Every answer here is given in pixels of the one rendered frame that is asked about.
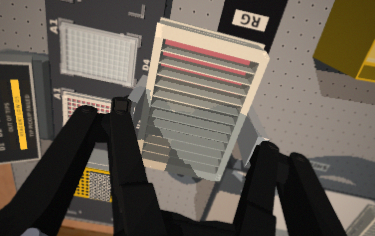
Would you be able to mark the grey tip rack base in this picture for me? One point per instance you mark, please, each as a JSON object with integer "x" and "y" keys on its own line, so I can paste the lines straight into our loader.
{"x": 280, "y": 232}

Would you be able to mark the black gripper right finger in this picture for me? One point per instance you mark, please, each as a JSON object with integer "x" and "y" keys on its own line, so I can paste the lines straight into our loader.
{"x": 306, "y": 208}

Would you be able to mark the black flat pad with rg label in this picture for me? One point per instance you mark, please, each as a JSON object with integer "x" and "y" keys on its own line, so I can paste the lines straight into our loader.
{"x": 255, "y": 20}

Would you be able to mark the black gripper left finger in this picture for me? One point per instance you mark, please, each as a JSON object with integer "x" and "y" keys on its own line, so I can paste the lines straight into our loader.
{"x": 40, "y": 205}

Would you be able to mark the yellow waste bin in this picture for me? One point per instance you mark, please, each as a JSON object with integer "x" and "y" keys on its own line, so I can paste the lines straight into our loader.
{"x": 348, "y": 38}

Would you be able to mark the grey tip rack with yellow top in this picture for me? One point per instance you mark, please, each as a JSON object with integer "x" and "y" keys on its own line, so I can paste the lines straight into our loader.
{"x": 95, "y": 181}

